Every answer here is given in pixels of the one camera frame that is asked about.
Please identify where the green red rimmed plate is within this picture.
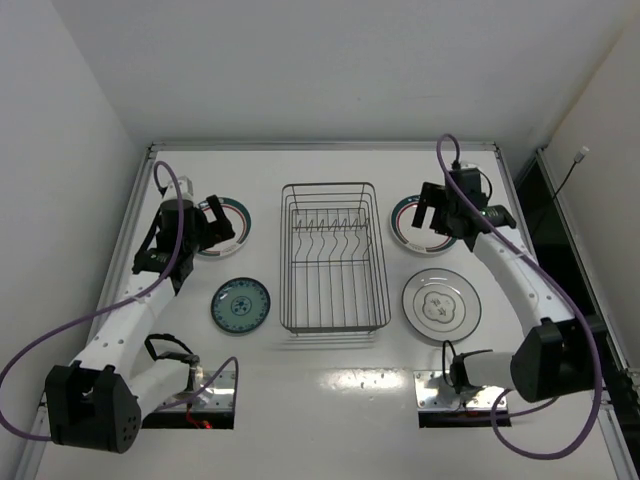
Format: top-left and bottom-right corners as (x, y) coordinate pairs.
(390, 195), (456, 257)
(198, 196), (252, 260)

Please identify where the white plate with flower motif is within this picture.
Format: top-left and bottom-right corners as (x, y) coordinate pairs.
(401, 268), (483, 342)

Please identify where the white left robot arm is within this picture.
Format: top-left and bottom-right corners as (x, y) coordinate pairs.
(45, 176), (235, 453)

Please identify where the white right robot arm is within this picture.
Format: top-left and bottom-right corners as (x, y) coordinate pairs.
(412, 166), (606, 403)

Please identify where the blue patterned small plate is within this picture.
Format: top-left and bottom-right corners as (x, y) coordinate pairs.
(210, 277), (271, 335)

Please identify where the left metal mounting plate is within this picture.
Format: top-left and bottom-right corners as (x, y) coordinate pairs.
(172, 368), (237, 412)

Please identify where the metal mounting plate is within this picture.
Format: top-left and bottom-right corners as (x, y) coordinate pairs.
(172, 368), (237, 412)
(413, 370), (504, 413)

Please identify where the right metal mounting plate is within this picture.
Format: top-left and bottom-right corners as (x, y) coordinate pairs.
(413, 370), (504, 413)

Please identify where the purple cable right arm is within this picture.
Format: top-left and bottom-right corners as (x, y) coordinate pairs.
(436, 132), (605, 461)

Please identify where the metal wire dish rack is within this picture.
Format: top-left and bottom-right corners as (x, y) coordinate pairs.
(279, 182), (391, 335)

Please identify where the black cable left base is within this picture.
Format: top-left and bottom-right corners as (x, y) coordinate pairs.
(143, 333), (201, 391)

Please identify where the black hanging usb cable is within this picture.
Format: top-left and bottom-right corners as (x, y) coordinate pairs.
(529, 145), (591, 236)

